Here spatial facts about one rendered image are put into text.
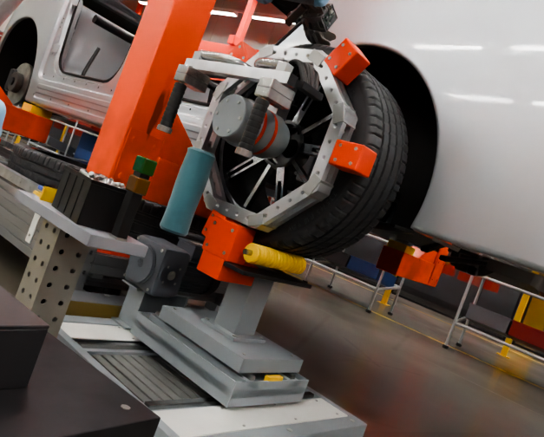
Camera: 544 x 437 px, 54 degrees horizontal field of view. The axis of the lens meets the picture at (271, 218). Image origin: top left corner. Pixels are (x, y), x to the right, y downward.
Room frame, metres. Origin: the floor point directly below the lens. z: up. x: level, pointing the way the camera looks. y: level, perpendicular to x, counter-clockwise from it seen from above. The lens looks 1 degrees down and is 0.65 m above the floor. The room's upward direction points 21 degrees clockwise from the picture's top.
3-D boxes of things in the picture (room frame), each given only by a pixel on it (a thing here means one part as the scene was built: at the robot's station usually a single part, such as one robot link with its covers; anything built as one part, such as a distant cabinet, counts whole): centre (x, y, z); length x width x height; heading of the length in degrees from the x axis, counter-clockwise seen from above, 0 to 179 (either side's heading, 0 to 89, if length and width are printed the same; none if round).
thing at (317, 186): (1.62, 0.10, 0.85); 0.54 x 0.07 x 0.54; 50
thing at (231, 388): (1.76, 0.01, 0.13); 0.50 x 0.36 x 0.10; 50
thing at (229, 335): (1.75, -0.01, 0.32); 0.40 x 0.30 x 0.28; 50
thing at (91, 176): (1.40, 0.45, 0.51); 0.20 x 0.14 x 0.13; 42
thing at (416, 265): (3.72, -0.99, 0.69); 0.52 x 0.17 x 0.35; 140
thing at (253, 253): (1.61, -0.06, 0.51); 0.29 x 0.06 x 0.06; 140
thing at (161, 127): (1.55, 0.38, 0.83); 0.04 x 0.04 x 0.16
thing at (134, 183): (1.30, 0.33, 0.59); 0.04 x 0.04 x 0.04; 50
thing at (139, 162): (1.30, 0.33, 0.64); 0.04 x 0.04 x 0.04; 50
